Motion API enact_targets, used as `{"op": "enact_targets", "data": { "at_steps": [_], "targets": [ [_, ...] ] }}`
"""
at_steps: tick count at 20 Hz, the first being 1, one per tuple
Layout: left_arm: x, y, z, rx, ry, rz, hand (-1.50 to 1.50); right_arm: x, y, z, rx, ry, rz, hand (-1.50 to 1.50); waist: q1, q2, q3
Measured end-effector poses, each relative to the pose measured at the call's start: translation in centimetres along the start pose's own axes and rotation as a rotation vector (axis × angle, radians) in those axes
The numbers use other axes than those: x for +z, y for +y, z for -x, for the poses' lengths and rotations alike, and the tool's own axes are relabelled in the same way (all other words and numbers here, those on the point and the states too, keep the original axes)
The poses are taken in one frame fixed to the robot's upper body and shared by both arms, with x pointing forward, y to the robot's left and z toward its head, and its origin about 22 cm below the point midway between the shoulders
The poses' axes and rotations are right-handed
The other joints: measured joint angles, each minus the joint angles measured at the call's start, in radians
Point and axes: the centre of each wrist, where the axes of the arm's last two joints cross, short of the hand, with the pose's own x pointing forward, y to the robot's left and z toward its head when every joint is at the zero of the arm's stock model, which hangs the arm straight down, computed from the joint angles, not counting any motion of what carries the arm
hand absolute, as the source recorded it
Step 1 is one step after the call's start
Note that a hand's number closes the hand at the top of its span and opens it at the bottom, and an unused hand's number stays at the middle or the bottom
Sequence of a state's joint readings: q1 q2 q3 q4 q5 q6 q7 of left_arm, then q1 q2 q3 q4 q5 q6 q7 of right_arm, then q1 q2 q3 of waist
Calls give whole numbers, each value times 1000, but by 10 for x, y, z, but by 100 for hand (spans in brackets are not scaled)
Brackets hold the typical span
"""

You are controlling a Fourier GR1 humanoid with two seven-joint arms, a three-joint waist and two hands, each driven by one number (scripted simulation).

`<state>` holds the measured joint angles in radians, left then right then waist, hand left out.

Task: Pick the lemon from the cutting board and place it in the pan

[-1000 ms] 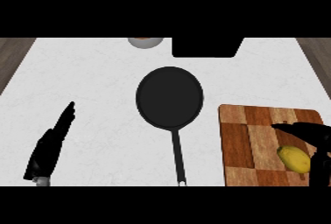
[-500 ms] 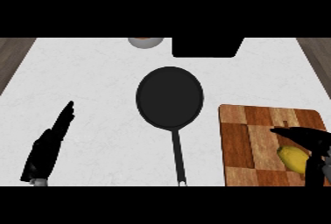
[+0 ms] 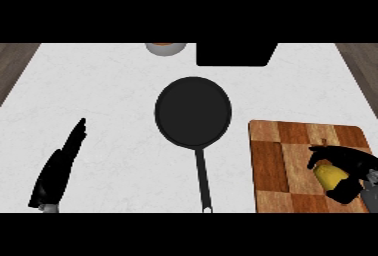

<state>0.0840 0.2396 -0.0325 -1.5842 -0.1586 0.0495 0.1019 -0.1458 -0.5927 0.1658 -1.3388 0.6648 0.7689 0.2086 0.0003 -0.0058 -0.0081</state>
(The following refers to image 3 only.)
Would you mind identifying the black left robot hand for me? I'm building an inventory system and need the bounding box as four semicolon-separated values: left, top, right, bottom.
27;117;89;209

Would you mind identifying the black appliance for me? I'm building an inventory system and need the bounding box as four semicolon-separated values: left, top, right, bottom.
195;42;280;68

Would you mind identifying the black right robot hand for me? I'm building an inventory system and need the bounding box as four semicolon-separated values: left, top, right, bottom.
306;145;378;205

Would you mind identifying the black frying pan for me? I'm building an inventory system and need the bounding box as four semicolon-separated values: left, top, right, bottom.
154;76;234;214

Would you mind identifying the yellow lemon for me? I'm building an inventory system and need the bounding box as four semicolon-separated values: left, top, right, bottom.
312;161;351;192

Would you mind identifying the grey bowl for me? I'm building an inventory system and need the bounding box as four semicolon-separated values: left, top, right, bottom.
144;42;190;57

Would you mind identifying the checkered wooden cutting board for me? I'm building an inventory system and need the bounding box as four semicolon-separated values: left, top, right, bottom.
247;119;374;214

